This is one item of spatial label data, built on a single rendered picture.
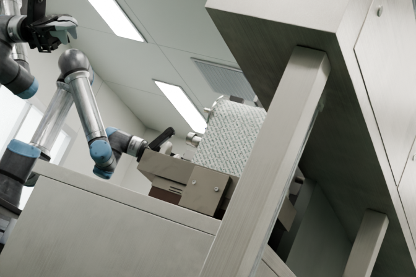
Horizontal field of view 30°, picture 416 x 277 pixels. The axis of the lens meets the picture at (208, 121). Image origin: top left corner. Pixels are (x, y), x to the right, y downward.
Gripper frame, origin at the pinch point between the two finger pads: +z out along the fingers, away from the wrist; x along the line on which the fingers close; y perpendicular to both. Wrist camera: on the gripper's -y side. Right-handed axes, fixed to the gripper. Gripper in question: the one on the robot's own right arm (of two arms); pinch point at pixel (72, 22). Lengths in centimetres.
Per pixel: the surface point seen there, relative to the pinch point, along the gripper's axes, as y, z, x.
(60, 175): 36.1, -4.2, 16.6
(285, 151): 11, 82, 28
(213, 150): 48, 13, -22
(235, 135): 46, 18, -28
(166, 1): 94, -240, -260
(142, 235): 48, 24, 18
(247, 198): 15, 79, 36
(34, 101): 184, -430, -246
